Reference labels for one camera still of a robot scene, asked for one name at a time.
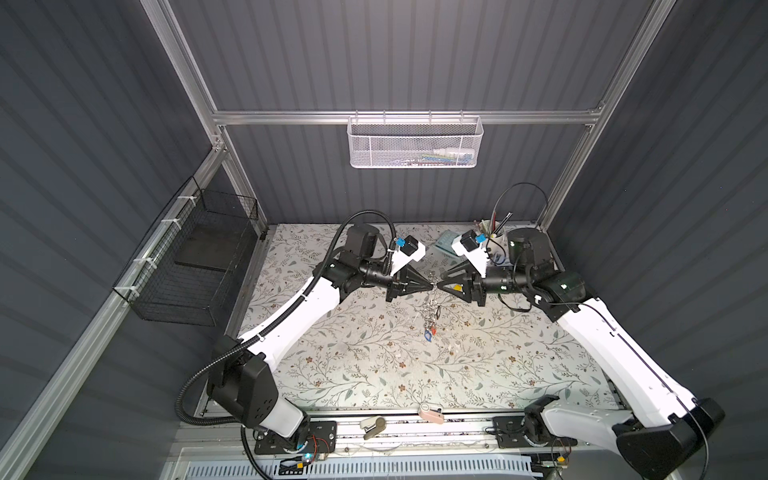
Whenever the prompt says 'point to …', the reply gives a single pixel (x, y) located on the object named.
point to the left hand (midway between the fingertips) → (431, 285)
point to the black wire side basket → (187, 272)
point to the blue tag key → (428, 336)
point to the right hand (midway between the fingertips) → (445, 283)
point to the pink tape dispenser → (433, 415)
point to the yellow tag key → (458, 287)
